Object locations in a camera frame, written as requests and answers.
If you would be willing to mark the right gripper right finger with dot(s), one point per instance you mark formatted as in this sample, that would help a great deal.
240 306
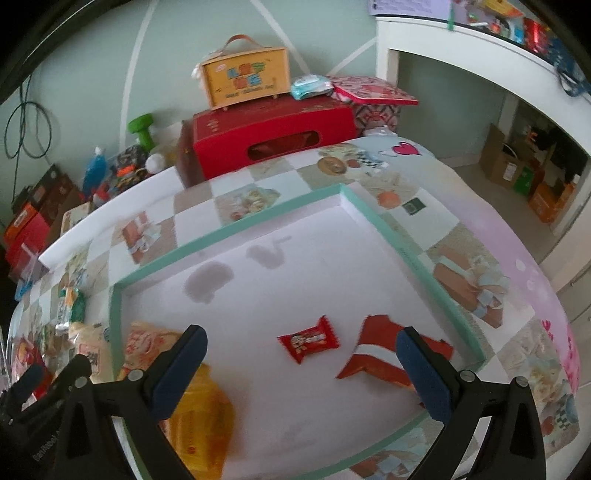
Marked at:
434 378

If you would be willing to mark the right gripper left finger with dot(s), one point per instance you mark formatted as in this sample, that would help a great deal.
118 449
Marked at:
172 371

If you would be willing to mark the yellow bread packet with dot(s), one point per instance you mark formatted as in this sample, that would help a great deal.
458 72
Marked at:
201 426

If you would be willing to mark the red white snack packet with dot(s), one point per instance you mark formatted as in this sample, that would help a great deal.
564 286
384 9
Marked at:
375 353

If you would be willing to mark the small red candy packet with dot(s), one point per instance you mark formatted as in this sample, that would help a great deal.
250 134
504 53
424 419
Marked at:
316 339

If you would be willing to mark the orange cake packet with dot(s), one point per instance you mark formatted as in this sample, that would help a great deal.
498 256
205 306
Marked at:
143 344

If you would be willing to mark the shiny red snack bag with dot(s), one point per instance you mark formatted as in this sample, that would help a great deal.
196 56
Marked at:
26 354

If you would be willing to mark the round bun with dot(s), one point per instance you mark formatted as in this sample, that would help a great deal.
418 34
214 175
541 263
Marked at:
92 341

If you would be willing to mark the green white cracker packet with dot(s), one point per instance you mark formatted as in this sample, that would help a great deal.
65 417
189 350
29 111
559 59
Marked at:
71 306

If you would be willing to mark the clear acrylic box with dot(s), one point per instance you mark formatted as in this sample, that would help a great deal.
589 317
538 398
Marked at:
29 269

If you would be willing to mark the teal shallow tray box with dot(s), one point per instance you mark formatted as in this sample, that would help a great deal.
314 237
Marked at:
275 273

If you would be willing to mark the red box on left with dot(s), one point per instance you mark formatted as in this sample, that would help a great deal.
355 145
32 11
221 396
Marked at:
44 228

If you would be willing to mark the toy card box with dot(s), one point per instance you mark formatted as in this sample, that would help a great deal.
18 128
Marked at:
74 216

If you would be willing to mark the orange flat box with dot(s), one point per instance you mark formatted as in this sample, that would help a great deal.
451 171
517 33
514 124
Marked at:
30 201

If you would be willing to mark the blue water bottle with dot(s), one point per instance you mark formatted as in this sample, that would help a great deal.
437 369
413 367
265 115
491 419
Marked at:
95 172

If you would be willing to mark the white ball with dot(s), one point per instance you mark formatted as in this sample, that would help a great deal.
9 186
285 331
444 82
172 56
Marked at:
155 163

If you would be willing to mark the large red gift box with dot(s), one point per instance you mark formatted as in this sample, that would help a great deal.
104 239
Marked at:
215 142

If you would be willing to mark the green dumbbell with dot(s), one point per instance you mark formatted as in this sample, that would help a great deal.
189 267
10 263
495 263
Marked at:
140 126

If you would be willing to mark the red patterned flat box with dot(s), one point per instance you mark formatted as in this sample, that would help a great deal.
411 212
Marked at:
375 102

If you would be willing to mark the white shelf unit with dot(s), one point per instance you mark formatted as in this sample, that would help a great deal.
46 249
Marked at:
468 78

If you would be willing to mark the wet wipes pack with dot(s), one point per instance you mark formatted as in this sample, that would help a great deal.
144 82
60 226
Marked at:
308 86

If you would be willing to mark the purple perforated basket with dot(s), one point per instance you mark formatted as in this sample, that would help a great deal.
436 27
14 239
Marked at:
431 9

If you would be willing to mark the yellow handled gift case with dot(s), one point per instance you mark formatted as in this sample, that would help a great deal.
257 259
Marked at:
241 71

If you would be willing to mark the wall mounted television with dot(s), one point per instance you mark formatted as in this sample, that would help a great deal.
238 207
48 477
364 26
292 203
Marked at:
32 30

